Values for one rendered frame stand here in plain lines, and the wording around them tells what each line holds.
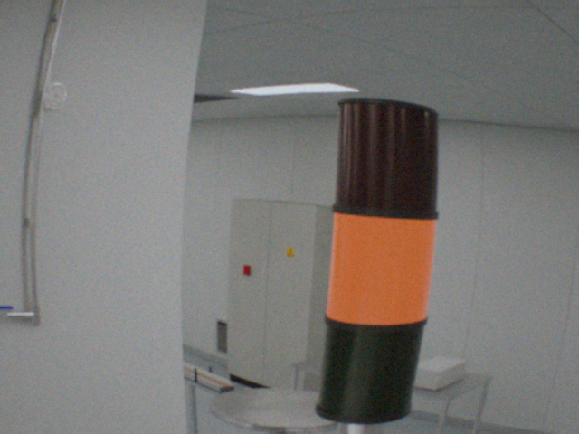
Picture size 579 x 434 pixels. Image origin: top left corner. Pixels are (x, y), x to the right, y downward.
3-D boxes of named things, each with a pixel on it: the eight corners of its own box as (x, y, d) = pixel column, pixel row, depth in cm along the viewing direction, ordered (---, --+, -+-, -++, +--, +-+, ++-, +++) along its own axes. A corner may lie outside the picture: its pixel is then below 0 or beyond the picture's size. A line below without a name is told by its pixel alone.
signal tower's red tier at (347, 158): (396, 213, 31) (398, 104, 31) (311, 204, 34) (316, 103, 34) (454, 214, 34) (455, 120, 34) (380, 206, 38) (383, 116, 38)
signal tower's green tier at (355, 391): (369, 425, 31) (384, 334, 31) (297, 406, 35) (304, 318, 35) (427, 403, 35) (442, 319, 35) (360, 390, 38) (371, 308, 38)
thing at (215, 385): (235, 395, 474) (236, 376, 473) (218, 398, 463) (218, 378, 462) (42, 297, 731) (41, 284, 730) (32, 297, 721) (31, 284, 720)
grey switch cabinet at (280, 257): (299, 405, 723) (314, 206, 712) (225, 380, 809) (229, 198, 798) (327, 399, 753) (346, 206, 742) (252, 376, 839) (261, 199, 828)
